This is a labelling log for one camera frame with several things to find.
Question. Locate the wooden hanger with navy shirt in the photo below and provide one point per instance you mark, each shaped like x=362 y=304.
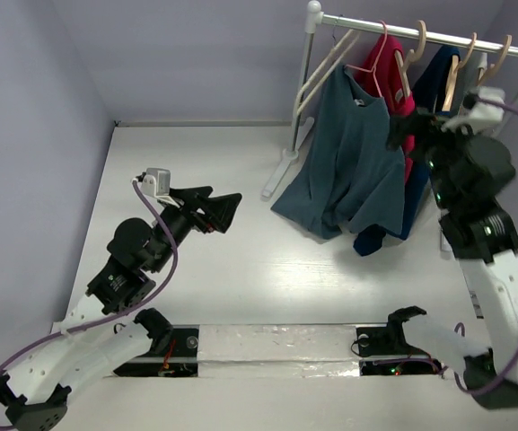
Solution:
x=456 y=65

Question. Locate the navy blue t-shirt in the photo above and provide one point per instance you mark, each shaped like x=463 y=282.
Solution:
x=415 y=179

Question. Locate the pale grey-green t-shirt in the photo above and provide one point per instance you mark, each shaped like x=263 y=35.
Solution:
x=467 y=78

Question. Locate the magenta red t-shirt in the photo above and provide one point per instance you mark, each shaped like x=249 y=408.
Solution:
x=388 y=77

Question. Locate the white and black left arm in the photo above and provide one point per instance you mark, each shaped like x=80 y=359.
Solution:
x=112 y=322

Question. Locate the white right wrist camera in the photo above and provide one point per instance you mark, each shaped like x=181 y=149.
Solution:
x=481 y=110

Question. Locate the teal blue t-shirt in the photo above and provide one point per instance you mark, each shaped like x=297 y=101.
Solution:
x=349 y=178

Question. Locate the pink wire hanger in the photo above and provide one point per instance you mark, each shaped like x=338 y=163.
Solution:
x=372 y=70

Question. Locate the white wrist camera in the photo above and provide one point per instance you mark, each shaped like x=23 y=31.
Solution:
x=155 y=184
x=481 y=110

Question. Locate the cream plastic hanger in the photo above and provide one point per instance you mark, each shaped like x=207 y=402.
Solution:
x=322 y=72

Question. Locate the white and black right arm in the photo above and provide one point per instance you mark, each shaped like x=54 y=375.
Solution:
x=467 y=170

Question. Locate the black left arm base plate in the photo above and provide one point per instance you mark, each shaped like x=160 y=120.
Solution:
x=178 y=360

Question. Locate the wooden hanger with red shirt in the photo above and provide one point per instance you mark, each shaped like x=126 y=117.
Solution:
x=413 y=55

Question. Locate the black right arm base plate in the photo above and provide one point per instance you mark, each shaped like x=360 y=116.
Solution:
x=386 y=343

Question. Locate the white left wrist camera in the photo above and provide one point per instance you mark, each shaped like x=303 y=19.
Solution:
x=155 y=184

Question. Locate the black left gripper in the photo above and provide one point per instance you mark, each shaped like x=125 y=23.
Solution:
x=219 y=210

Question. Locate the white clothes rack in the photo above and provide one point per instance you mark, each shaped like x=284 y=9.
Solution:
x=301 y=127

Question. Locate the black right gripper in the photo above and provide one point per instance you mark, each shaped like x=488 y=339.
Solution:
x=423 y=127

